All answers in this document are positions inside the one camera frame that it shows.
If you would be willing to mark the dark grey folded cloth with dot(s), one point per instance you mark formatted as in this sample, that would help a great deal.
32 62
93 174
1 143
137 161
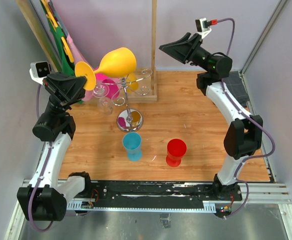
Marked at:
236 88

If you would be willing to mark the pink shirt on hanger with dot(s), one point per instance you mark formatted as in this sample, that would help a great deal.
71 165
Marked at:
78 57

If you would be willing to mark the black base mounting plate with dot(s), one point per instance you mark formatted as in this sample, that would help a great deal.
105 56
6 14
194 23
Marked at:
120 195

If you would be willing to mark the yellow clothes hanger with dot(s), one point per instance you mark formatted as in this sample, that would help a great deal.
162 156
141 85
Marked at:
57 31

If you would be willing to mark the yellow wine glass back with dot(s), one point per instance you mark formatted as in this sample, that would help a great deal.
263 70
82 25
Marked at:
131 83

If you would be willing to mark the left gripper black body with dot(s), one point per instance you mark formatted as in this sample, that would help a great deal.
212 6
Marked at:
55 103

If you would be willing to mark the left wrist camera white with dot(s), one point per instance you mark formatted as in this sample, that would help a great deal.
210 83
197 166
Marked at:
39 70

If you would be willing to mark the wooden clothes stand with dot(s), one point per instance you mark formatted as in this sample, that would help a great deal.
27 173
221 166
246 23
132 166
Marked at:
99 26

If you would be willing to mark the chrome wine glass rack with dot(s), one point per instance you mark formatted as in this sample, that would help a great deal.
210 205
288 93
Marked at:
130 119

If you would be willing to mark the pink plastic wine glass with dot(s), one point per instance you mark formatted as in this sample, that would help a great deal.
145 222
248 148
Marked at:
112 83

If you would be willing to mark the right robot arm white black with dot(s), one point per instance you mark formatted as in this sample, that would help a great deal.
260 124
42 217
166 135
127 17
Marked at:
243 136

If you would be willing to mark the red plastic wine glass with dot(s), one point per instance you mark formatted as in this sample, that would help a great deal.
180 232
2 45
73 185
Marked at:
176 149

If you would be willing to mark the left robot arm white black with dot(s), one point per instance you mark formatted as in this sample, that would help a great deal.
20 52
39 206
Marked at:
44 199

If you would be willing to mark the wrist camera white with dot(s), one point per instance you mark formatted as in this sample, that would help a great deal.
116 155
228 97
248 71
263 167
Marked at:
39 70
203 27

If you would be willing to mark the blue plastic wine glass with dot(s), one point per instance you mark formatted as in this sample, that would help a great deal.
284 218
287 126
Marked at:
132 142

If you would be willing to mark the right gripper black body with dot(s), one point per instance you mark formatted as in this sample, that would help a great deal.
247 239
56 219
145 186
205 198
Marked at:
199 56

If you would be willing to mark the yellow wine glass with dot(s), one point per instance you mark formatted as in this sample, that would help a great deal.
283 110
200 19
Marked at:
131 83
115 64

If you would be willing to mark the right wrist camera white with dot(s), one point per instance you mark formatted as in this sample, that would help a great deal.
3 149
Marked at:
203 27

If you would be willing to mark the clear wine glass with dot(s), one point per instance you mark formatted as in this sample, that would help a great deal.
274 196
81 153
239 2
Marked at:
105 105

